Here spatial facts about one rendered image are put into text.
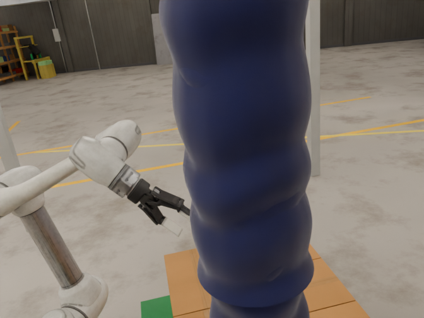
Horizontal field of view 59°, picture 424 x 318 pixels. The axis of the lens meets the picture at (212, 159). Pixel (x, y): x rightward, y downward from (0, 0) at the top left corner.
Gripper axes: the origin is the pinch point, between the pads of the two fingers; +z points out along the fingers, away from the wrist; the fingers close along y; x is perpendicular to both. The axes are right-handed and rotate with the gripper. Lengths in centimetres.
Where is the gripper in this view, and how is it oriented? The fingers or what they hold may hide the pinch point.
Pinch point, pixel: (186, 225)
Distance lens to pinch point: 117.6
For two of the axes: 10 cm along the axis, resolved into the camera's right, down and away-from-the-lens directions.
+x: 4.1, -6.9, 5.9
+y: 4.6, -4.0, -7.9
